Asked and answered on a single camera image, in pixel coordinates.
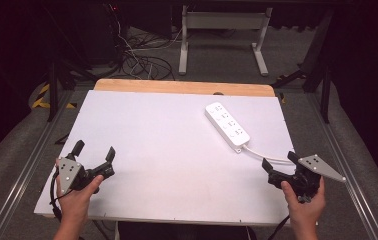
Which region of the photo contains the black metal stand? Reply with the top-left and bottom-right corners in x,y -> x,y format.
271,9 -> 333,125
42,49 -> 99,123

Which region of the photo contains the aluminium floor rail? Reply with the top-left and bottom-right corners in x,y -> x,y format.
304,89 -> 378,240
0,89 -> 75,240

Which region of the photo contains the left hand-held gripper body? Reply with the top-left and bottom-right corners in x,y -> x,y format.
58,153 -> 116,196

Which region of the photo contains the white metal desk frame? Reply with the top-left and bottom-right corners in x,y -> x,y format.
178,4 -> 274,78

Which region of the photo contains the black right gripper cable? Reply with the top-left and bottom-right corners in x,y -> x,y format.
267,214 -> 292,240

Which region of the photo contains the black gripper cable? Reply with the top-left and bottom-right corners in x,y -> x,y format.
267,214 -> 292,240
49,169 -> 65,223

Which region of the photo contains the bundle of floor cables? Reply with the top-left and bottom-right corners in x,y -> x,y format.
108,3 -> 185,82

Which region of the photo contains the white table cover board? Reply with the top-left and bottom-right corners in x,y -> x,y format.
33,89 -> 297,228

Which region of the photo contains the white power strip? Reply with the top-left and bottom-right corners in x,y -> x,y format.
204,101 -> 252,155

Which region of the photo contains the white power strip cable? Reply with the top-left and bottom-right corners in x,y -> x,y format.
241,144 -> 295,166

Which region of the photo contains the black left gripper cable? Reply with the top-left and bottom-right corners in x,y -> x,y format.
49,169 -> 65,223

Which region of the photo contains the person's right hand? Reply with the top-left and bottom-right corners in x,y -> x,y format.
280,176 -> 327,228

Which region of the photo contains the person's left hand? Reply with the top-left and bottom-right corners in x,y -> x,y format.
54,158 -> 105,225

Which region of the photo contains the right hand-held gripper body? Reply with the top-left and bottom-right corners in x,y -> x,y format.
267,153 -> 347,204

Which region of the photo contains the yellow black hazard tape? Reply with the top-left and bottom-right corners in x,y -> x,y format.
31,83 -> 78,110

